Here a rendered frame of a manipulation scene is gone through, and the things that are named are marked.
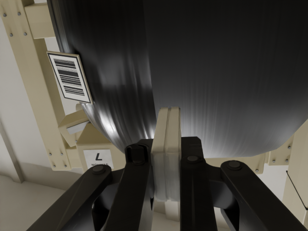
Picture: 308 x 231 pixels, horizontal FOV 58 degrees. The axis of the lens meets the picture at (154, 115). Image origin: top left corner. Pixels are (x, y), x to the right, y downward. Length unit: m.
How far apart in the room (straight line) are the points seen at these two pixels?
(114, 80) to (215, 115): 0.11
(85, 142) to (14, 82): 6.03
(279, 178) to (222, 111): 5.21
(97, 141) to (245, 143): 0.63
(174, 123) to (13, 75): 6.72
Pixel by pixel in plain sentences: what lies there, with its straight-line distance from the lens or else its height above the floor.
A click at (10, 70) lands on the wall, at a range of 6.85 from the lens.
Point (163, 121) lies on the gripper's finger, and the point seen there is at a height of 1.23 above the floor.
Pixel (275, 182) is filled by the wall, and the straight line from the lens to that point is 5.56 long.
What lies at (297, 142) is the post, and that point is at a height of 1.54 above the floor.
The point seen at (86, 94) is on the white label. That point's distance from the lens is 0.31.
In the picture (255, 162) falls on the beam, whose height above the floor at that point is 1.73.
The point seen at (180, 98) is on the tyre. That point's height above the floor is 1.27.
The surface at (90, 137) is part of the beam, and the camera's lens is 0.95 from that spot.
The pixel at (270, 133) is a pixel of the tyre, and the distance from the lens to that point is 0.35.
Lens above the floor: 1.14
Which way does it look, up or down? 29 degrees up
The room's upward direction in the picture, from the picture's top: 174 degrees clockwise
